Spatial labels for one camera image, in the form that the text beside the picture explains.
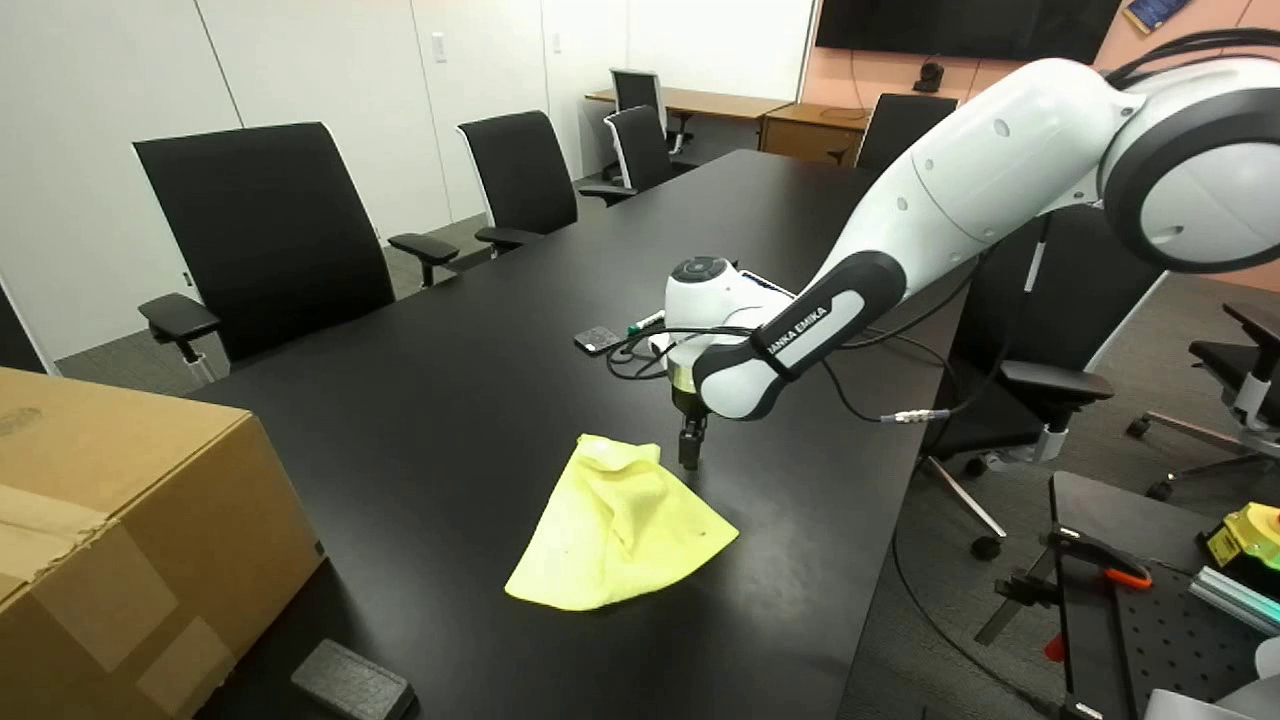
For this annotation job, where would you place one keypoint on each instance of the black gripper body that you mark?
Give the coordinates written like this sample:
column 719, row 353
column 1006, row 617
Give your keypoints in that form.
column 694, row 424

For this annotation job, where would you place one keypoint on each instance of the yellow cloth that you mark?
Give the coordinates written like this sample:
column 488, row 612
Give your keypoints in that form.
column 617, row 524

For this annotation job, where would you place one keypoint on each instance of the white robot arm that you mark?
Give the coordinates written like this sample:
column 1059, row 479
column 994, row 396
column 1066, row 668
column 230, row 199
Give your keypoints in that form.
column 1181, row 166

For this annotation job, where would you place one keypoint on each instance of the black smartphone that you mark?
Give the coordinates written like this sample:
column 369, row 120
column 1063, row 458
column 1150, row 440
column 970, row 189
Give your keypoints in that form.
column 603, row 337

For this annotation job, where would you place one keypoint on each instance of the black office chair far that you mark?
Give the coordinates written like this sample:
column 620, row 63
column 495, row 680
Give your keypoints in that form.
column 641, row 147

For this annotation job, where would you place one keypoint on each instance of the black office chair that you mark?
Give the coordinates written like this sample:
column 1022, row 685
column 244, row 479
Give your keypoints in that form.
column 526, row 177
column 641, row 147
column 271, row 228

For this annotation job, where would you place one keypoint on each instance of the black office chair middle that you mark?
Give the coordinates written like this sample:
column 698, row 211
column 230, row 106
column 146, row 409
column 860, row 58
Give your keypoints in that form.
column 526, row 177

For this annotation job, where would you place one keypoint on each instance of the wooden side desk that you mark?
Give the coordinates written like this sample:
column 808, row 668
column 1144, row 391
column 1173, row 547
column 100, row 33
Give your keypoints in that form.
column 776, row 124

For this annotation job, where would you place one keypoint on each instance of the black chair beside robot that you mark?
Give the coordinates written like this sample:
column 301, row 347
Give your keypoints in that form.
column 1034, row 320

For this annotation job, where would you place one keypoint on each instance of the black office chair near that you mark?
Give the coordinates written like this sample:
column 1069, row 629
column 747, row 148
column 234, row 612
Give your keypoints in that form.
column 271, row 228

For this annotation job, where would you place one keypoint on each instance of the brown cardboard box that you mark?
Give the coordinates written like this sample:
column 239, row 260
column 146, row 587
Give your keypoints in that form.
column 146, row 547

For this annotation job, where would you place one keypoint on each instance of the wall television screen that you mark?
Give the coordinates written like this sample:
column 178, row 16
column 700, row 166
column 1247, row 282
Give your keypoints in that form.
column 981, row 31

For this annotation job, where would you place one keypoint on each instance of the orange handled tool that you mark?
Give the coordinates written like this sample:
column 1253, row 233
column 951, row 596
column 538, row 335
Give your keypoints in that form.
column 1121, row 569

